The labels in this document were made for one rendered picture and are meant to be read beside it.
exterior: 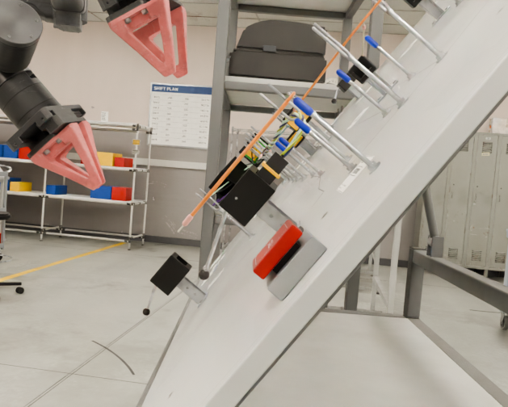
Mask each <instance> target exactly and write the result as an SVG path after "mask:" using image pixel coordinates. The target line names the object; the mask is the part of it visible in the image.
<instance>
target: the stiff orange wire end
mask: <svg viewBox="0 0 508 407"><path fill-rule="evenodd" d="M295 94H296V92H294V91H293V92H292V93H291V94H290V96H289V97H288V98H287V99H286V100H285V102H284V103H283V104H282V106H281V107H280V108H279V109H278V111H277V112H276V113H275V114H274V115H273V116H272V117H271V118H270V119H269V121H268V122H267V123H266V124H265V126H264V127H263V128H262V129H261V131H260V132H259V133H258V134H257V136H256V137H255V138H254V139H253V140H252V141H251V142H250V143H249V144H248V146H247V147H246V148H245V149H244V151H243V152H242V153H241V154H240V156H239V157H238V158H237V159H236V161H235V162H234V163H233V164H232V165H231V166H230V167H229V168H228V169H227V171H226V172H225V173H224V174H223V176H222V177H221V178H220V179H219V181H218V182H217V183H216V184H215V185H214V187H213V188H212V189H211V190H210V191H209V192H208V193H207V194H206V196H205V197H204V198H203V199H202V201H201V202H200V203H199V204H198V206H197V207H196V208H195V209H194V210H193V212H192V213H191V214H189V215H188V216H187V217H186V219H185V220H184V221H183V225H182V226H181V227H180V229H179V230H178V233H179V232H180V230H181V229H182V228H183V227H184V226H187V225H188V224H189V223H190V222H191V220H192V219H193V216H194V215H195V214H196V213H197V212H198V211H199V210H200V209H201V207H202V206H203V205H204V204H205V202H206V201H207V200H208V199H209V197H210V196H211V195H212V194H213V192H214V191H215V190H216V189H217V188H218V186H219V185H221V184H222V182H223V181H224V180H225V179H226V177H227V176H228V175H229V174H230V173H231V171H232V170H233V169H234V168H235V166H236V165H237V164H238V163H239V161H240V160H241V159H242V158H243V157H244V156H245V155H246V154H247V153H248V151H249V150H250V149H251V148H252V146H253V145H254V144H255V143H256V141H257V140H258V139H259V138H260V137H261V135H262V134H263V133H264V132H265V131H266V130H267V129H268V128H269V126H270V125H271V124H272V123H273V121H274V120H275V119H276V118H277V117H278V115H279V114H280V113H281V112H282V110H283V109H284V108H285V107H286V106H287V105H288V104H289V102H290V100H291V99H292V98H293V97H294V95H295Z"/></svg>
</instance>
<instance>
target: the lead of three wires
mask: <svg viewBox="0 0 508 407"><path fill-rule="evenodd" d="M293 117H299V118H300V120H302V121H303V122H304V123H305V119H304V115H301V113H300V112H298V113H296V112H294V115H293ZM302 133H303V131H302V130H301V129H300V128H298V131H297V134H296V135H295V136H294V137H293V139H292V141H291V142H290V144H289V145H288V147H287V148H286V149H285V150H284V151H283V152H282V153H281V154H283V155H284V156H285V157H286V156H287V155H288V154H289V153H290V152H291V151H292V149H293V148H294V146H295V144H296V142H297V141H298V140H299V139H300V137H301V135H302ZM281 154H280V155H281Z"/></svg>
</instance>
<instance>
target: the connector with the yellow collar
mask: <svg viewBox="0 0 508 407"><path fill-rule="evenodd" d="M288 163H289V162H288V161H287V160H286V159H285V156H284V155H283V154H281V155H280V154H279V153H278V152H276V151H275V152H274V153H273V155H272V156H271V157H270V158H269V159H268V161H267V162H266V164H267V165H268V166H269V167H270V168H272V169H273V171H274V172H276V173H277V174H280V173H281V171H282V170H283V169H284V168H285V167H286V166H287V164H288ZM257 175H258V176H259V177H260V178H262V179H263V180H264V181H265V182H266V183H268V184H269V185H271V183H272V182H273V181H274V180H275V179H276V177H275V176H274V175H273V174H272V173H271V172H269V171H268V170H267V169H266V168H265V167H262V168H261V169H260V170H259V171H258V173H257Z"/></svg>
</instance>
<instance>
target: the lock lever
mask: <svg viewBox="0 0 508 407"><path fill-rule="evenodd" d="M227 214H228V213H227V212H226V211H224V213H223V216H222V218H221V221H220V225H219V228H218V230H217V233H216V237H215V239H214V242H213V244H212V248H211V251H210V253H209V255H208V260H207V262H206V264H205V266H203V269H204V271H209V265H210V263H211V261H212V256H213V254H214V252H215V249H216V245H217V242H218V241H219V238H220V234H221V231H222V229H223V226H224V223H225V219H226V216H227Z"/></svg>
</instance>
